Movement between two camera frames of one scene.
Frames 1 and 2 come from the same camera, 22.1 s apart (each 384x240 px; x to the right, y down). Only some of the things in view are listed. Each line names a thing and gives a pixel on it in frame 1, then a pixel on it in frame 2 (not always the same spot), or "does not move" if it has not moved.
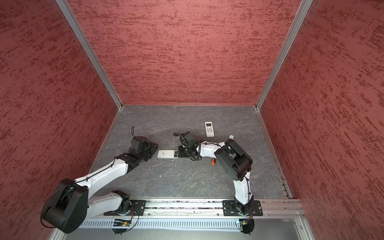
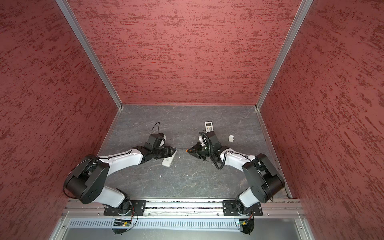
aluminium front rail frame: (250, 209) does not move
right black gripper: (180, 152) to (197, 154)
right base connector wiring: (248, 225) does not move
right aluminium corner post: (303, 8) does not move
